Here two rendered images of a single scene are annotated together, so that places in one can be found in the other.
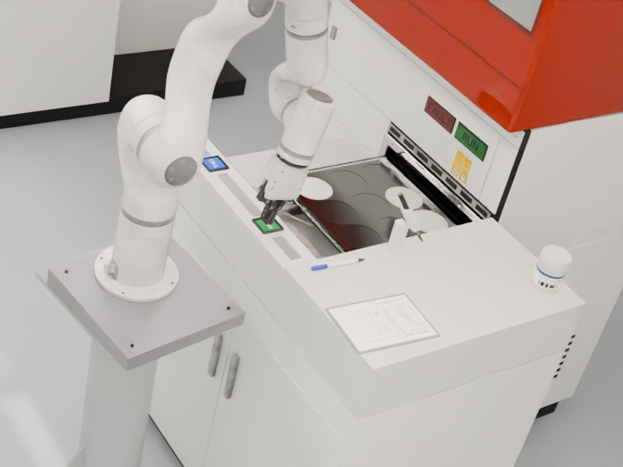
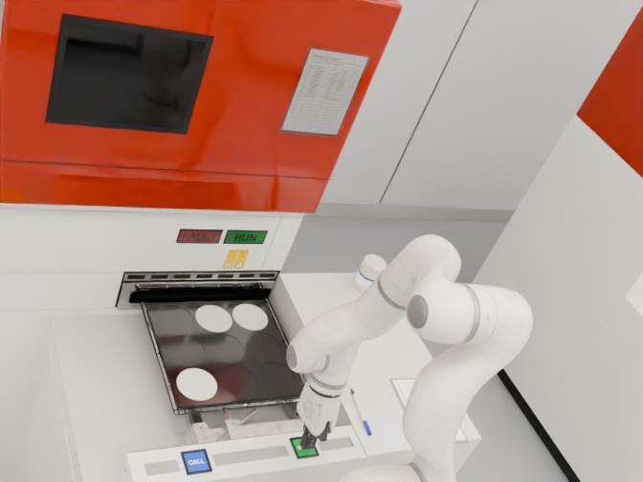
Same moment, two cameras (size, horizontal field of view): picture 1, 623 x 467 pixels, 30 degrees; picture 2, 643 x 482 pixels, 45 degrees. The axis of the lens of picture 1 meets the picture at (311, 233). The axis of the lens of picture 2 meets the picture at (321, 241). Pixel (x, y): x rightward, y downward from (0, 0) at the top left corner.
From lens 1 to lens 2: 2.64 m
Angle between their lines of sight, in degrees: 68
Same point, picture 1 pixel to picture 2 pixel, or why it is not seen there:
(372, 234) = (272, 366)
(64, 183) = not seen: outside the picture
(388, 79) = (112, 241)
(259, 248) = (326, 468)
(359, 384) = (463, 455)
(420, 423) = not seen: hidden behind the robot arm
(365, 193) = (206, 344)
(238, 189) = (239, 452)
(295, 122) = (348, 361)
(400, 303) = (403, 386)
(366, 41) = (61, 226)
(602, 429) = not seen: hidden behind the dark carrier
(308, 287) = (393, 447)
